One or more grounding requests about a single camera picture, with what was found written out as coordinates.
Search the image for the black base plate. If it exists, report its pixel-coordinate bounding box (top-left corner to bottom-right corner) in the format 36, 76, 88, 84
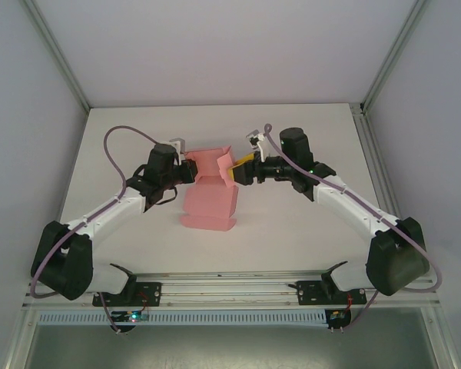
297, 280, 368, 307
91, 281, 163, 308

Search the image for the thin black cable loop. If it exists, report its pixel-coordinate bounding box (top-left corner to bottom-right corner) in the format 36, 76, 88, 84
144, 186, 178, 211

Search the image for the aluminium mounting rail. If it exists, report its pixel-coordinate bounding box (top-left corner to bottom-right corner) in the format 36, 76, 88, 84
22, 271, 443, 308

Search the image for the small circuit board green light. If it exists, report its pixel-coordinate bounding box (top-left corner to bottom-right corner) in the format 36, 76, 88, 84
113, 311, 149, 323

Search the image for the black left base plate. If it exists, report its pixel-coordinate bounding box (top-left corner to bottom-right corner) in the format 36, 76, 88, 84
91, 281, 163, 308

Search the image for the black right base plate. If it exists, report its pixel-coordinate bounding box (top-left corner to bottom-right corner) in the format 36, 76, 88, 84
297, 280, 368, 307

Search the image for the white slotted cable duct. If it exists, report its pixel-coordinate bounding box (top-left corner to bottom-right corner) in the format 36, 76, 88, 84
36, 310, 327, 327

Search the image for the short purple base cable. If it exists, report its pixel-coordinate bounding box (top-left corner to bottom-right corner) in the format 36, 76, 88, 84
98, 292, 123, 336
343, 288, 380, 334

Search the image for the pink paper box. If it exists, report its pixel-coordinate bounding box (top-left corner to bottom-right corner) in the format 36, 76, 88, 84
178, 145, 241, 233

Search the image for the aluminium frame post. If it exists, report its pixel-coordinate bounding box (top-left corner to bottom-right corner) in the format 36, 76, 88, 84
360, 0, 433, 115
2, 307, 39, 369
22, 0, 90, 113
422, 307, 461, 369

